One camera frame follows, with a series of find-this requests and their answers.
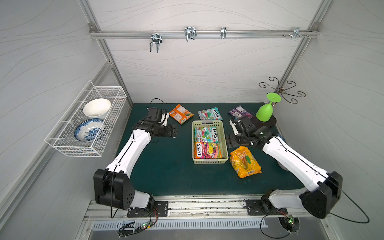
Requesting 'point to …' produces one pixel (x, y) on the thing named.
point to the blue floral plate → (88, 130)
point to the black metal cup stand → (280, 91)
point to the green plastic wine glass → (265, 112)
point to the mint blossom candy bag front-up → (212, 114)
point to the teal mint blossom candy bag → (206, 134)
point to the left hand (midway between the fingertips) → (170, 131)
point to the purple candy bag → (239, 111)
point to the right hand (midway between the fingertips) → (234, 137)
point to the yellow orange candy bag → (245, 163)
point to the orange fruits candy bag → (181, 114)
